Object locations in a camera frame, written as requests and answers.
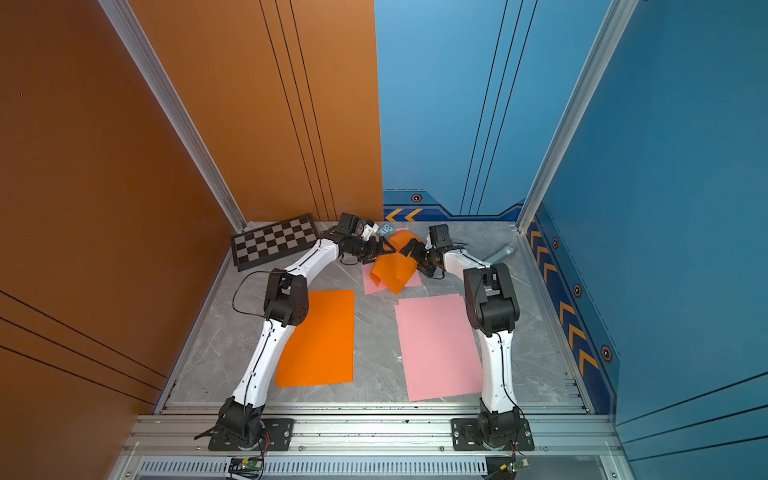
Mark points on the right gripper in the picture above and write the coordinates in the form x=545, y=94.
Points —
x=416, y=254

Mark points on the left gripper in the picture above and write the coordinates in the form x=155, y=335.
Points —
x=373, y=253

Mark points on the pink paper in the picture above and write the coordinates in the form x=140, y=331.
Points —
x=439, y=352
x=394, y=276

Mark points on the orange paper front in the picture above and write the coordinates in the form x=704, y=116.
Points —
x=321, y=349

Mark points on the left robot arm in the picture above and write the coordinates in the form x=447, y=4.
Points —
x=286, y=305

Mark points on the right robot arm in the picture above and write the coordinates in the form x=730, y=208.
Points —
x=493, y=309

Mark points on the small blue toy box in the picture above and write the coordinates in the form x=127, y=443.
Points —
x=385, y=230

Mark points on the grey metal cylinder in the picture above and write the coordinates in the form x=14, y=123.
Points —
x=501, y=254

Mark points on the black white chessboard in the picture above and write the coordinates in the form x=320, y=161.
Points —
x=260, y=245

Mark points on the right small circuit board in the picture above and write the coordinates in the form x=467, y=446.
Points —
x=505, y=468

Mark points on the green circuit board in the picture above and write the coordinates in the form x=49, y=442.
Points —
x=246, y=468

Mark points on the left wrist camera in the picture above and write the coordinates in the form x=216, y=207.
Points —
x=369, y=229

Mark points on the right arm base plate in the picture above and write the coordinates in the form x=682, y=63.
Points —
x=475, y=434

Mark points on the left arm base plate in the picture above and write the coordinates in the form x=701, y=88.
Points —
x=265, y=435

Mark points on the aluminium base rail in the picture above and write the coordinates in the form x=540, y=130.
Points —
x=385, y=429

